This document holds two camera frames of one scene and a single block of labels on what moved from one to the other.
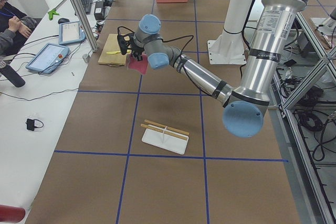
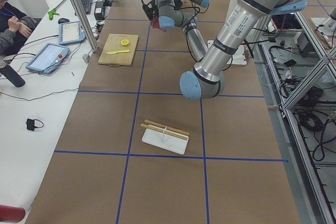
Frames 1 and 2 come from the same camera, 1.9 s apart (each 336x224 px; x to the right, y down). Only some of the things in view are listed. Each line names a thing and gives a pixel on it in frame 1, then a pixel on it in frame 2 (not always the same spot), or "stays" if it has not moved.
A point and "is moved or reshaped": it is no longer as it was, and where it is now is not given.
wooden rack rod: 166,127 stays
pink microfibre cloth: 139,65 is moved or reshaped
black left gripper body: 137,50 → 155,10
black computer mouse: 63,20 stays
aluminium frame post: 80,10 stays
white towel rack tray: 164,141 stays
